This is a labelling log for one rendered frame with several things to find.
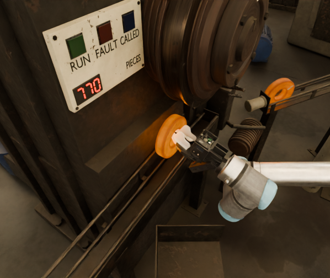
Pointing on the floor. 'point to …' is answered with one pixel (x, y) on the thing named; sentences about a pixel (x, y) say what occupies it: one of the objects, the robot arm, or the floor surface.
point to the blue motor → (264, 46)
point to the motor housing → (244, 140)
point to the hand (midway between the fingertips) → (172, 132)
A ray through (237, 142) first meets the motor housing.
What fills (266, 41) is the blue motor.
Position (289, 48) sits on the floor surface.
